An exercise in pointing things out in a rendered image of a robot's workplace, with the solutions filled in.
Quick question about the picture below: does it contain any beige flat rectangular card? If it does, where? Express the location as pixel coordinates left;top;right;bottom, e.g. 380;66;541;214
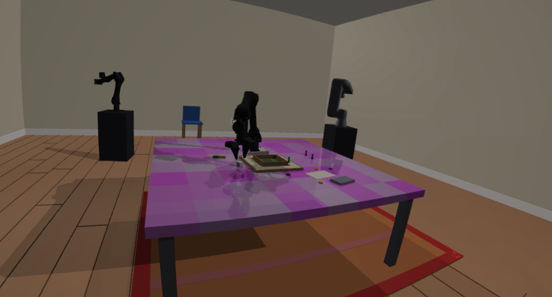
305;171;337;179

